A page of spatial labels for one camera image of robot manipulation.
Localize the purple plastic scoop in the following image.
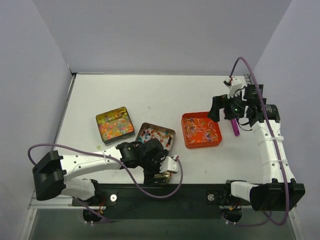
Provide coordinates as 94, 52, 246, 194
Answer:
230, 118, 240, 137

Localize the beige tin with lollipops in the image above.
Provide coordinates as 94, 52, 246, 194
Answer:
135, 122, 176, 152

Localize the gold jar lid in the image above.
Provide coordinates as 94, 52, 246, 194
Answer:
153, 171, 172, 185

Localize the gold tin with star candies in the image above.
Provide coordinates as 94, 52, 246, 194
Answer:
95, 106, 135, 146

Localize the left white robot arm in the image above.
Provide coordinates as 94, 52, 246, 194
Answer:
32, 139, 176, 206

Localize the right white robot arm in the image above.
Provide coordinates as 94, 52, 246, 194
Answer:
207, 83, 306, 211

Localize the orange tray with lollipops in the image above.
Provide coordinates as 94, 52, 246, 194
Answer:
181, 112, 223, 149

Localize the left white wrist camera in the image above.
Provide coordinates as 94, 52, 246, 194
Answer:
159, 155, 180, 174

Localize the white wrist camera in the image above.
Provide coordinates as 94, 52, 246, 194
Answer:
159, 155, 180, 174
223, 77, 247, 99

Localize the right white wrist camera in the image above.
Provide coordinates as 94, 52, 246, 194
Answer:
223, 77, 247, 99

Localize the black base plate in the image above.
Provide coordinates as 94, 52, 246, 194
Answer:
84, 183, 250, 221

